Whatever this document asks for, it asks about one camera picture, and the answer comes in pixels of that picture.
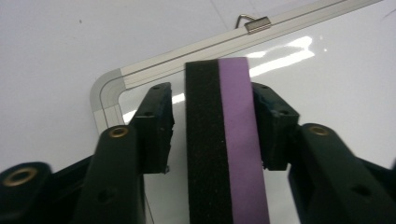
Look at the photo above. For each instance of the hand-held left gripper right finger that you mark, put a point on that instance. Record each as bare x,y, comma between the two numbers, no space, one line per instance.
311,161

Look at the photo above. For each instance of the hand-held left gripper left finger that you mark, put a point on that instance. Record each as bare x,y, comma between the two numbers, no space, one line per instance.
124,161

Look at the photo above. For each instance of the purple and black whiteboard eraser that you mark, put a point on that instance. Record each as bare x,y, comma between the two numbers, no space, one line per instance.
227,149

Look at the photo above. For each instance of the white whiteboard with silver frame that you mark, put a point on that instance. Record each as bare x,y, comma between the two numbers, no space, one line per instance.
327,93

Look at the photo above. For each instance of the metal whiteboard hanger clip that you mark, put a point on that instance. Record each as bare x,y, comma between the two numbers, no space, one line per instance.
257,24

